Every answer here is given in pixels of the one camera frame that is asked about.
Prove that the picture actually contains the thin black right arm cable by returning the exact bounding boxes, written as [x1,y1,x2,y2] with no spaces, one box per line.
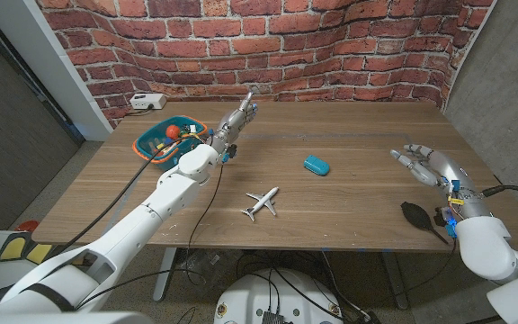
[402,237,459,293]

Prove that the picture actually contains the red floor object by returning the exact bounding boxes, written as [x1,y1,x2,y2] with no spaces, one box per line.
[15,219,40,233]

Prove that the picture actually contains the white power box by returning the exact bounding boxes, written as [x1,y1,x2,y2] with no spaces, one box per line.
[129,93,168,111]

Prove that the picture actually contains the black rubber air blower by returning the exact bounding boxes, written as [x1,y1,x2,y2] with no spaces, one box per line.
[399,201,450,246]

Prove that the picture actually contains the turquoise case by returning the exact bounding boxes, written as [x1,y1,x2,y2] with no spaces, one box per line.
[303,155,331,177]

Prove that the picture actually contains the white toy airplane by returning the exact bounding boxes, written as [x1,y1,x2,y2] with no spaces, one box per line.
[240,186,281,222]

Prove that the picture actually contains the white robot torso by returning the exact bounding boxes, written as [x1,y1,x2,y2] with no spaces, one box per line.
[213,268,344,324]

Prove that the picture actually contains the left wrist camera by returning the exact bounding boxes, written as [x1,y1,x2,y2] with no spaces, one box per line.
[221,143,238,164]

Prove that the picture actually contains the thin black hanging cable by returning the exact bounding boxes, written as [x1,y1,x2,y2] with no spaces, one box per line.
[182,161,227,280]

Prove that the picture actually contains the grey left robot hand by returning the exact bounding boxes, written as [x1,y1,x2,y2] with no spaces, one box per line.
[209,91,259,157]

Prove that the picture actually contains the white pedal box yellow pads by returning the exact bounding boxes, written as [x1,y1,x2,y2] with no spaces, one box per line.
[0,229,62,289]

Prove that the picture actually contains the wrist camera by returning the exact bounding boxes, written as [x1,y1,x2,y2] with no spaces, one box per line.
[221,143,238,164]
[433,206,459,239]

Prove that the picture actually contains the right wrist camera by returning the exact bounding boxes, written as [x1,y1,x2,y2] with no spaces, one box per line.
[433,206,459,239]

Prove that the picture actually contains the red brick print backdrop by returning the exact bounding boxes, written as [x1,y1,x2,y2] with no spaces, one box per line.
[35,0,498,131]

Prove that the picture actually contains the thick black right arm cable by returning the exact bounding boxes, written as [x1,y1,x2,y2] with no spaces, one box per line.
[481,184,518,208]

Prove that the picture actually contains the teal tray with orange rim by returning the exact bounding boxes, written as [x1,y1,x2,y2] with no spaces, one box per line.
[132,115,210,171]

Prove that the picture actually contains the black power cord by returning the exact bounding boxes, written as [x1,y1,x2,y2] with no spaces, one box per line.
[126,105,155,117]

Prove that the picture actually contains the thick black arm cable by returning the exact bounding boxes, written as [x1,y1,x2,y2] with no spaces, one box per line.
[58,137,197,253]
[481,184,518,208]

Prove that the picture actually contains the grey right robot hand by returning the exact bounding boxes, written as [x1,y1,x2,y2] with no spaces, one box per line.
[389,143,481,202]

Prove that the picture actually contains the clear plastic bag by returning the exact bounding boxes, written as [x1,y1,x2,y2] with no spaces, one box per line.
[180,249,237,298]

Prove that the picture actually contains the grey table leg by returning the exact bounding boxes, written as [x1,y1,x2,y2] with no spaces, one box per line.
[152,247,177,302]
[380,251,411,311]

